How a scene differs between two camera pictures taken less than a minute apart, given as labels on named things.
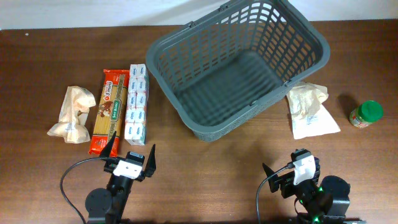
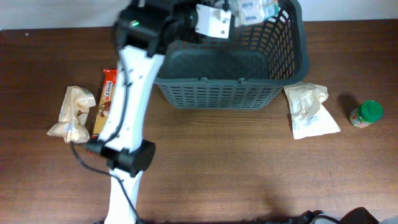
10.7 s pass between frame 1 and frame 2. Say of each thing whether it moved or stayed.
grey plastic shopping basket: moved
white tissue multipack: moved
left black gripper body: moved
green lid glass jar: stayed
